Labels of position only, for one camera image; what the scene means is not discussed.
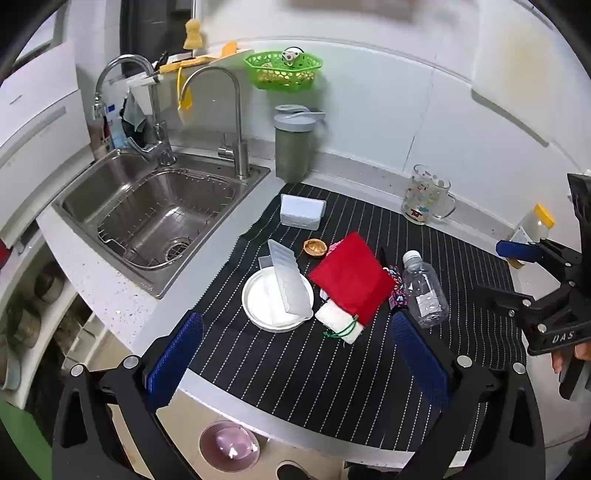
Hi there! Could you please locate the person's right hand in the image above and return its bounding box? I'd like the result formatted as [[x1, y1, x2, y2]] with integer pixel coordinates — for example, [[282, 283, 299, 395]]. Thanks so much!
[[551, 344, 591, 374]]

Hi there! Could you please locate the stainless steel sink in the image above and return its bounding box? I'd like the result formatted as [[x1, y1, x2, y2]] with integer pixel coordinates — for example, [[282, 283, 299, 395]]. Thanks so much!
[[52, 148, 271, 300]]

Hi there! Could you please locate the yellow hanging cloth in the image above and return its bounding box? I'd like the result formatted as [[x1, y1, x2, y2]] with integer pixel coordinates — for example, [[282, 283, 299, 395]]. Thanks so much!
[[177, 69, 194, 110]]

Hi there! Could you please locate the clear plastic bottle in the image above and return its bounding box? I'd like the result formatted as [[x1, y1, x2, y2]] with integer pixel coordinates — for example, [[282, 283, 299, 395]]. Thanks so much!
[[401, 250, 450, 329]]

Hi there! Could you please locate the white folded towel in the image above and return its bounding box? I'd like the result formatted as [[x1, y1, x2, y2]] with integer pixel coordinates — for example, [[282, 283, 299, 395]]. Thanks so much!
[[315, 300, 365, 345]]

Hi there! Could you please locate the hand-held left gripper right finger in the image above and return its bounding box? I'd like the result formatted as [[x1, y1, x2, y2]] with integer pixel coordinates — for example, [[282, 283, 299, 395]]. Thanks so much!
[[390, 309, 548, 480]]

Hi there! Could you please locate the jar with yellow lid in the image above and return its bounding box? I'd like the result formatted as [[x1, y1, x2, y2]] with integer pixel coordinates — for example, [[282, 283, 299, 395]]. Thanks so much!
[[507, 203, 556, 269]]

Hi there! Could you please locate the colourful patterned wrapper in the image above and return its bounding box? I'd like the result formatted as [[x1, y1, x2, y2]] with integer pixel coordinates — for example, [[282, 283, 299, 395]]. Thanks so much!
[[382, 264, 408, 308]]

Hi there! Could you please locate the white storage rack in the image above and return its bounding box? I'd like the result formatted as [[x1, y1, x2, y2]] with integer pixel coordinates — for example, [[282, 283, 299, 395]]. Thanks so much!
[[0, 240, 121, 411]]

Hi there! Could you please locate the clear plastic ice tray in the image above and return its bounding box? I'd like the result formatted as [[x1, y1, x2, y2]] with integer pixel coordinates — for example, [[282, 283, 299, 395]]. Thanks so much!
[[259, 239, 315, 321]]

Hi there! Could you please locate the blue label bottle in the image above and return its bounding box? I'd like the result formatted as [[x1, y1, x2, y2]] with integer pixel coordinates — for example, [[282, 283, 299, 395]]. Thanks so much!
[[107, 104, 127, 149]]

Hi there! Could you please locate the wire sink strainer basket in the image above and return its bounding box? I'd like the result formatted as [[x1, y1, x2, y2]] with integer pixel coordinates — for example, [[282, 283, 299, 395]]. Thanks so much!
[[97, 168, 236, 269]]

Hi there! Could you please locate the red cloth pouch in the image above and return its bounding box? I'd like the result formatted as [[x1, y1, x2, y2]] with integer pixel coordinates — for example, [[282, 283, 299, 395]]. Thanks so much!
[[308, 232, 397, 337]]

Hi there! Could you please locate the pink trash bin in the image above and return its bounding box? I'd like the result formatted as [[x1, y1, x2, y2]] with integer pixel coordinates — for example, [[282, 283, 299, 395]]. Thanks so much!
[[198, 421, 260, 474]]

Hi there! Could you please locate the chrome pull-down faucet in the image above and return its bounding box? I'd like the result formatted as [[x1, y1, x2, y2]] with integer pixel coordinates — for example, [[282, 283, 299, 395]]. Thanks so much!
[[93, 54, 177, 167]]

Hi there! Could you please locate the black striped mat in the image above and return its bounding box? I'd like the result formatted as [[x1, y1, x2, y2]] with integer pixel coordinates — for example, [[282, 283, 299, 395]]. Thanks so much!
[[182, 182, 527, 455]]

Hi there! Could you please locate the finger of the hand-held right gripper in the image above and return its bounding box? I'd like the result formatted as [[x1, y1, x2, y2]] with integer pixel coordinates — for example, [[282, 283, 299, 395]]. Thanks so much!
[[496, 237, 583, 282], [475, 282, 542, 329]]

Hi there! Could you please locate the green plastic basket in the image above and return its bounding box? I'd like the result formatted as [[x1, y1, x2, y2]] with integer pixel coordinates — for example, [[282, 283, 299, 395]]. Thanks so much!
[[244, 50, 324, 92]]

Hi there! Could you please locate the person's dark shoe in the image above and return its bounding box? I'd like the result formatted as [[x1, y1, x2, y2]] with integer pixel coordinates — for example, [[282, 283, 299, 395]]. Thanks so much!
[[277, 462, 315, 480]]

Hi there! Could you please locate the green floor mat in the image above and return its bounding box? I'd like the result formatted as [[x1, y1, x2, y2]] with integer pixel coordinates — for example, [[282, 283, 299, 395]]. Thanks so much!
[[0, 397, 52, 480]]

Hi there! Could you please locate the white appliance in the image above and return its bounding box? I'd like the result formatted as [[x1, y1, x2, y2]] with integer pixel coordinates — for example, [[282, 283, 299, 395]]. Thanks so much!
[[0, 37, 95, 245]]

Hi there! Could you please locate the printed glass mug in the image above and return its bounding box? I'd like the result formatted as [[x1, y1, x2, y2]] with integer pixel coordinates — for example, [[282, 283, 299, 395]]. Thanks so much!
[[401, 164, 457, 225]]

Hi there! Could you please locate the chrome gooseneck faucet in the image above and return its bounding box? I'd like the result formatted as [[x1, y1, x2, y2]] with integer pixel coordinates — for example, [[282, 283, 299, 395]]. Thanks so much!
[[179, 66, 251, 180]]

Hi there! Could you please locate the grey rag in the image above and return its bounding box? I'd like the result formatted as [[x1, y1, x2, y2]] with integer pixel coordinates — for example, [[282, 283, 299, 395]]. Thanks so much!
[[121, 90, 148, 132]]

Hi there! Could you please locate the white plastic box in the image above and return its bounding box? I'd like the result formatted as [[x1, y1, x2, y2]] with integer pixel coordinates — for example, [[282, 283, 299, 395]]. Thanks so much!
[[280, 194, 327, 230]]

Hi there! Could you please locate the white round plate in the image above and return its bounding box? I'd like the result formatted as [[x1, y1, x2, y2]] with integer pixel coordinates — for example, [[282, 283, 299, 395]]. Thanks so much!
[[241, 268, 315, 333]]

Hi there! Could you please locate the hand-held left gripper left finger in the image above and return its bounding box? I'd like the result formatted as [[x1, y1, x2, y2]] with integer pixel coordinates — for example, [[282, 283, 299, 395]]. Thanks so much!
[[53, 311, 206, 480]]

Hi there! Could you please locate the yellow shelf tray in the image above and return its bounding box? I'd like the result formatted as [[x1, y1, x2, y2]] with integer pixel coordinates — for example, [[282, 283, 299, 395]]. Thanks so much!
[[159, 41, 254, 73]]

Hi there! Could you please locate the grey tumbler with lid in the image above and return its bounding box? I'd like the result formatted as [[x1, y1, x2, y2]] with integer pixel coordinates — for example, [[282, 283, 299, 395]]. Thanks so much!
[[274, 104, 326, 184]]

